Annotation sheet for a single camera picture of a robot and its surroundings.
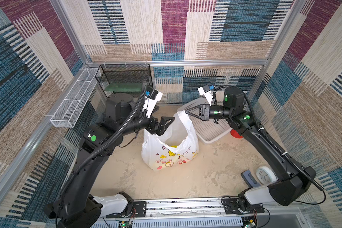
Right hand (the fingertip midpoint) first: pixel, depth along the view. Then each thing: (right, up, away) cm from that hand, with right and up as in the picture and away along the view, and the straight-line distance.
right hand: (188, 114), depth 63 cm
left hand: (-10, 0, -8) cm, 13 cm away
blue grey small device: (+36, -37, +18) cm, 55 cm away
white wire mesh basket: (-59, -1, +7) cm, 59 cm away
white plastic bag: (-5, -15, +8) cm, 18 cm away
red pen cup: (+23, -9, +7) cm, 26 cm away
